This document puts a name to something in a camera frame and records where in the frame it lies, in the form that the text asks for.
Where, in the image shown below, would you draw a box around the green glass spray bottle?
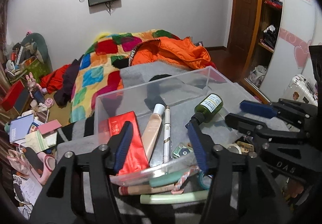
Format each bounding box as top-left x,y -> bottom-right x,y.
185,93 -> 223,128

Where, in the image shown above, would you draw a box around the white suitcase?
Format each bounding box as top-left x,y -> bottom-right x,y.
282,74 -> 318,106

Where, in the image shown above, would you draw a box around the white tape roll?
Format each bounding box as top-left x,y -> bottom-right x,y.
226,143 -> 242,155

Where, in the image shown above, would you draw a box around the white cosmetic pen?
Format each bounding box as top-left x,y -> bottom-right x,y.
163,106 -> 171,163

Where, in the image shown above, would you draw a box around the grey neck pillow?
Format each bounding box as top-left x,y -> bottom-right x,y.
21,33 -> 49,63

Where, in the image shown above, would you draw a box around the red rectangular gift box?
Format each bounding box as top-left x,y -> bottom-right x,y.
98,110 -> 150,177

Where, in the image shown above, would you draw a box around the tan small box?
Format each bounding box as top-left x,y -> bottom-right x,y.
236,141 -> 254,154

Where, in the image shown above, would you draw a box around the red garment on bed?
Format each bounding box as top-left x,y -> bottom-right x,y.
39,64 -> 71,94

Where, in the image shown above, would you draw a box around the long red box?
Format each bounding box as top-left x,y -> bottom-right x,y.
1,80 -> 25,112

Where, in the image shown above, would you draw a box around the pale green tube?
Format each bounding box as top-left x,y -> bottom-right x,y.
140,190 -> 208,205

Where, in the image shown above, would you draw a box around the blue white booklet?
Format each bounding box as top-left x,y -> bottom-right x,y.
9,114 -> 34,143

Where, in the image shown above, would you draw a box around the pink bunny toy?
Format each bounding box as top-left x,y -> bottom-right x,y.
26,72 -> 45,104

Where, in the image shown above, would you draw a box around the teal green tube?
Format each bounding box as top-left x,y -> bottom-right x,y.
149,170 -> 187,188

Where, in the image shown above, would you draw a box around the colourful patchwork quilt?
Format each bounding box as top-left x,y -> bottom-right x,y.
70,29 -> 179,123

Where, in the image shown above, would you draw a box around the blue tape roll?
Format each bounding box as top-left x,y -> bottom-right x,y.
198,171 -> 213,190

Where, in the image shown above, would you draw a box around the clear plastic storage box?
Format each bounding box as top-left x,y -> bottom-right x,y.
94,67 -> 253,186

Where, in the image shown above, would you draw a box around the green cardboard clutter box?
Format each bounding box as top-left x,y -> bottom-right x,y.
5,57 -> 50,86

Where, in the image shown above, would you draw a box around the pink white braided rope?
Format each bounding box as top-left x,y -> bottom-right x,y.
171,165 -> 202,195

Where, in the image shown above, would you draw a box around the beige foundation tube white cap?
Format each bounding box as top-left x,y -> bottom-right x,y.
141,103 -> 165,161

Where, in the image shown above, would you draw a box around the wooden wardrobe shelf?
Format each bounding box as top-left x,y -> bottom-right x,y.
240,0 -> 283,103

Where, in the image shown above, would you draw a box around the beige tube red band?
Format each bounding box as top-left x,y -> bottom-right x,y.
118,184 -> 174,196

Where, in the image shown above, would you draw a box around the pink flat box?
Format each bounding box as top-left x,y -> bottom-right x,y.
38,119 -> 62,136

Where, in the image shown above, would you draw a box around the orange down jacket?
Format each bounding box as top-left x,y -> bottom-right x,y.
129,37 -> 216,70

